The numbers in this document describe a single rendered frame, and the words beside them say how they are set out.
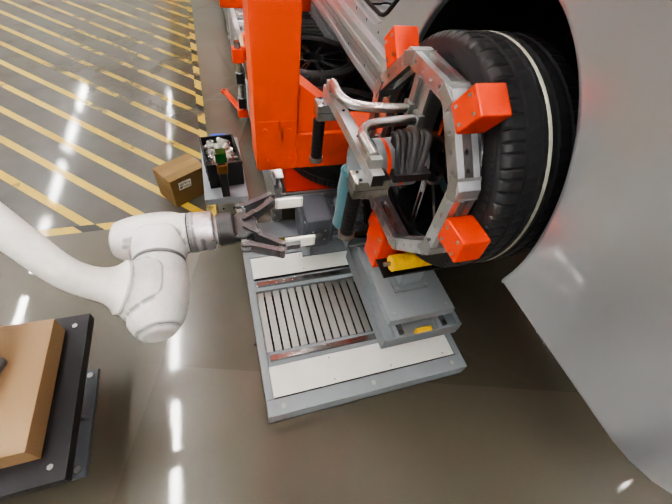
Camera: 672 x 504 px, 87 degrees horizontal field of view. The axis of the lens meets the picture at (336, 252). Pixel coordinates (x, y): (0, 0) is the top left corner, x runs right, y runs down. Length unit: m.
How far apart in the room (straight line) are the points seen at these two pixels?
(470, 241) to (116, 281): 0.72
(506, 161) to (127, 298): 0.80
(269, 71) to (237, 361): 1.10
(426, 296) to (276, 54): 1.07
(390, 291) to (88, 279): 1.12
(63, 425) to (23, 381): 0.16
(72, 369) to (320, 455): 0.86
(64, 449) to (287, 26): 1.35
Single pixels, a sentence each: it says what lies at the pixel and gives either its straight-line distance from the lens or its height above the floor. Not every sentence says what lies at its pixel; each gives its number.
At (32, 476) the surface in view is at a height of 0.30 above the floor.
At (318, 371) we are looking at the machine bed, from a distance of 1.47.
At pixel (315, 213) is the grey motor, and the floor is 0.41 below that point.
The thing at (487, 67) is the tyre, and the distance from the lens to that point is 0.93.
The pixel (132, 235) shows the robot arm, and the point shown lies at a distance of 0.83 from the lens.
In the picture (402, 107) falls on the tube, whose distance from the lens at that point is 1.01.
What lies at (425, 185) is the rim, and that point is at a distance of 1.17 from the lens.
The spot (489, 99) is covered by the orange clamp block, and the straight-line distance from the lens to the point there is 0.82.
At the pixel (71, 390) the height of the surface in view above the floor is 0.30.
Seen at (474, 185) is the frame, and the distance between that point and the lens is 0.87.
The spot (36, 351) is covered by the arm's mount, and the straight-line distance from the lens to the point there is 1.37.
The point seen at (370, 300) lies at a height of 0.15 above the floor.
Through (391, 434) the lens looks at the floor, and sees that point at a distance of 1.53.
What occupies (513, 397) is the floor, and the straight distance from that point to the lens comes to 1.79.
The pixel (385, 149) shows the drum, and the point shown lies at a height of 0.91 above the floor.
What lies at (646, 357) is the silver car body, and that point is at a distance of 0.83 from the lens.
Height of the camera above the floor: 1.44
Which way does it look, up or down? 49 degrees down
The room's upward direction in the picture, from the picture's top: 11 degrees clockwise
